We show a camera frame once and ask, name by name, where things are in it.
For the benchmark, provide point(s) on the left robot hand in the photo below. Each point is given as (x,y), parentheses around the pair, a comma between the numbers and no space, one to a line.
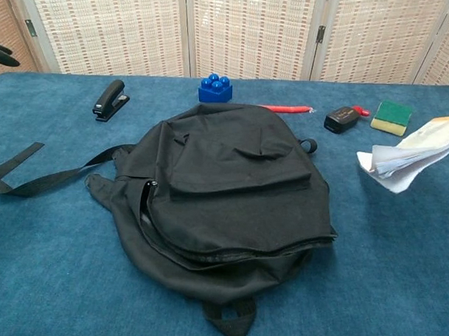
(3,57)

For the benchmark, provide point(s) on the black fabric backpack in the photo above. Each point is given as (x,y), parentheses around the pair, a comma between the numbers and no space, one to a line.
(226,212)

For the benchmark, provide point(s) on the white paper notebook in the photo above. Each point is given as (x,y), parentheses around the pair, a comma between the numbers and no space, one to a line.
(413,156)

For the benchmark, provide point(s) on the black screen hinge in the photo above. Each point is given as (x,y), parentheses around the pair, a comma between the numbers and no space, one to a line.
(321,34)
(31,28)

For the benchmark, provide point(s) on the woven folding screen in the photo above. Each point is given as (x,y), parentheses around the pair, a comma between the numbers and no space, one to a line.
(104,23)

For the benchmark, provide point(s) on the black stapler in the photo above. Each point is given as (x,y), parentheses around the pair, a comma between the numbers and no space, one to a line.
(110,99)

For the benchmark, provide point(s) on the blue carpet table cover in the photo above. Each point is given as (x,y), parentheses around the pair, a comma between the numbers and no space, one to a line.
(59,250)

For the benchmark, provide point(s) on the blue plastic building block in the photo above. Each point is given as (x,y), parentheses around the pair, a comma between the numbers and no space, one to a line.
(214,92)

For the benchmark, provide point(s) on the red pen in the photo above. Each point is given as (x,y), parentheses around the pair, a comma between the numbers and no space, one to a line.
(285,108)

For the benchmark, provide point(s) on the black bottle with red cap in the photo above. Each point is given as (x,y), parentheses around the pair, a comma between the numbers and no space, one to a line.
(340,120)

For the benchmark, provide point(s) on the green and yellow sponge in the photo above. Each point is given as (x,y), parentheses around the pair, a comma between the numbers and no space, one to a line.
(392,115)

